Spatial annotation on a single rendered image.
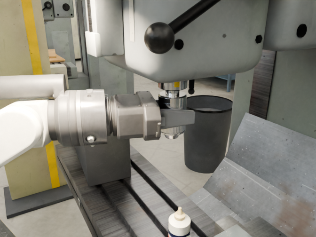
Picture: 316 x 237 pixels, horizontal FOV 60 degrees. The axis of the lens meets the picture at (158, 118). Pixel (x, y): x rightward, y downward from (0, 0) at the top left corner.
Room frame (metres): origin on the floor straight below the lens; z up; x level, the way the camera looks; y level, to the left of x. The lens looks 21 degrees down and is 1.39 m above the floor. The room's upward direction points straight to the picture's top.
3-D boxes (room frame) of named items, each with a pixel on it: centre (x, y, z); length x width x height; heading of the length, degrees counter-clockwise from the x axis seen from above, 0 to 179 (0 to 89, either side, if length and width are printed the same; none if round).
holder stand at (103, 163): (0.74, 0.17, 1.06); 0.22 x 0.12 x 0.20; 24
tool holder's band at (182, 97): (0.43, -0.02, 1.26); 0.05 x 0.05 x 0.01
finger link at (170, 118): (0.40, -0.03, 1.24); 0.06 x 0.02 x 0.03; 102
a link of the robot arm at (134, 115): (0.42, 0.07, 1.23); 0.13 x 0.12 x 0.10; 12
